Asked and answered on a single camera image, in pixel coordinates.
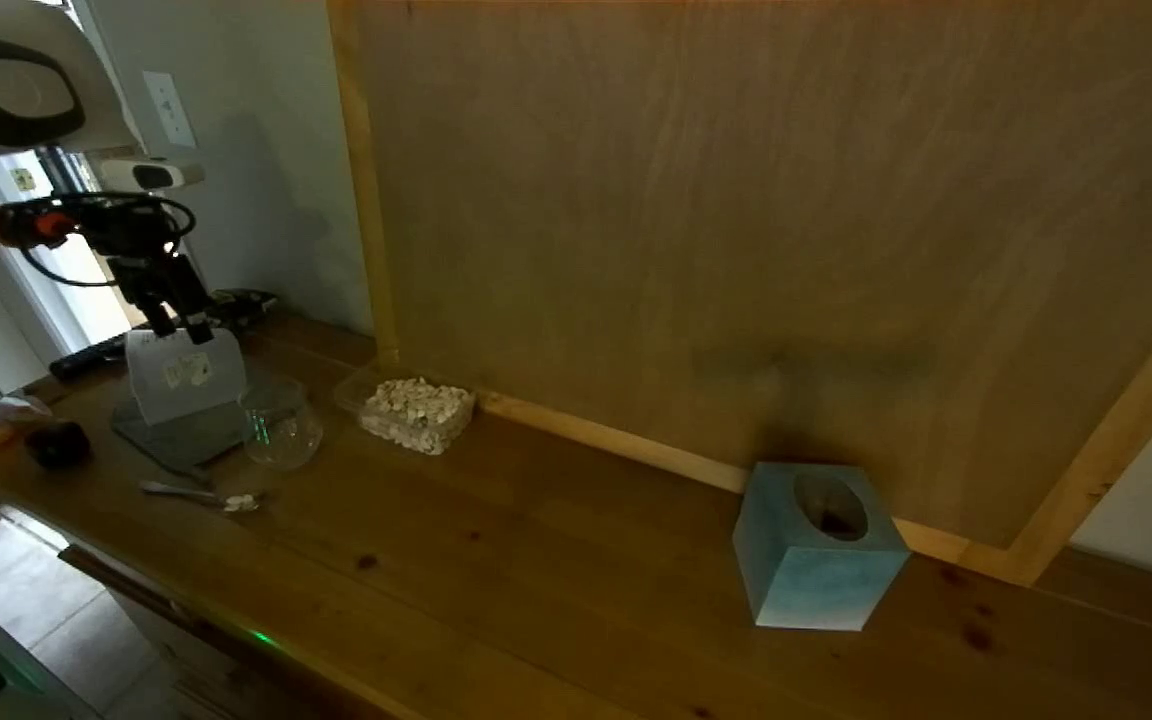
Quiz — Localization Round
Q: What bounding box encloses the small black round object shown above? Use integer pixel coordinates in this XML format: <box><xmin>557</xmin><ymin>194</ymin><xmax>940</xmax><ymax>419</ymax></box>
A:
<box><xmin>22</xmin><ymin>416</ymin><xmax>96</xmax><ymax>473</ymax></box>

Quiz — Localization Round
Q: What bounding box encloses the dark object by wall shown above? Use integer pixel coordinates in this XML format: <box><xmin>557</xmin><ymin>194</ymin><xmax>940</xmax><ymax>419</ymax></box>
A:
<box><xmin>206</xmin><ymin>282</ymin><xmax>289</xmax><ymax>332</ymax></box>

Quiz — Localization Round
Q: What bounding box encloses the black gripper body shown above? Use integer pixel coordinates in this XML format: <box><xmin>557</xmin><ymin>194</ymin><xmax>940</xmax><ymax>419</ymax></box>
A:
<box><xmin>78</xmin><ymin>194</ymin><xmax>205</xmax><ymax>308</ymax></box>

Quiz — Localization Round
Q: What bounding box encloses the black flat bar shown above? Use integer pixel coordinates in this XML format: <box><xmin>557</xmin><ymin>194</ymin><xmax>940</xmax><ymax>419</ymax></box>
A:
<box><xmin>47</xmin><ymin>337</ymin><xmax>131</xmax><ymax>384</ymax></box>

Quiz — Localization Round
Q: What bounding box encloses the grey flat mat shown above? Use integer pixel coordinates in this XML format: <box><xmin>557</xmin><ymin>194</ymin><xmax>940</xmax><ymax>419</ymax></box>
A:
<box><xmin>106</xmin><ymin>368</ymin><xmax>307</xmax><ymax>473</ymax></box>

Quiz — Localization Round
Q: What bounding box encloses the clear glass cup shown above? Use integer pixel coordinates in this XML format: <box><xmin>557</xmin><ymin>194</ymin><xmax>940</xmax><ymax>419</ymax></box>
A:
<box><xmin>240</xmin><ymin>376</ymin><xmax>328</xmax><ymax>475</ymax></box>

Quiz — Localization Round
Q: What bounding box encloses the large plywood board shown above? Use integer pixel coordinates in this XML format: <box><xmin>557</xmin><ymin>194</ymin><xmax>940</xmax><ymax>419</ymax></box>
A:
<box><xmin>322</xmin><ymin>0</ymin><xmax>1152</xmax><ymax>590</ymax></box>

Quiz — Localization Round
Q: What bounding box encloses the translucent white plastic jar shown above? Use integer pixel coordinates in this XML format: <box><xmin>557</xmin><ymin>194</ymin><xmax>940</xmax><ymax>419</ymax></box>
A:
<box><xmin>120</xmin><ymin>318</ymin><xmax>254</xmax><ymax>433</ymax></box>

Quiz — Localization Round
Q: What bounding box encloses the teal cube with hole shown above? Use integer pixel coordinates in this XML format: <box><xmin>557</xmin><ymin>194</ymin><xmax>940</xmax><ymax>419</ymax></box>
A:
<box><xmin>727</xmin><ymin>459</ymin><xmax>913</xmax><ymax>635</ymax></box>

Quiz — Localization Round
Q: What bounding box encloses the white wall switch plate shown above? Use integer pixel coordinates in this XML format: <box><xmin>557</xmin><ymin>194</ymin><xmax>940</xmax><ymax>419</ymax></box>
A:
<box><xmin>139</xmin><ymin>68</ymin><xmax>201</xmax><ymax>151</ymax></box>

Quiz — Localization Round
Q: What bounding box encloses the metal spoon with white powder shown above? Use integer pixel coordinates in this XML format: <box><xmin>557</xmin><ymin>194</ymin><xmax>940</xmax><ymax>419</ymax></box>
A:
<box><xmin>139</xmin><ymin>475</ymin><xmax>269</xmax><ymax>521</ymax></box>

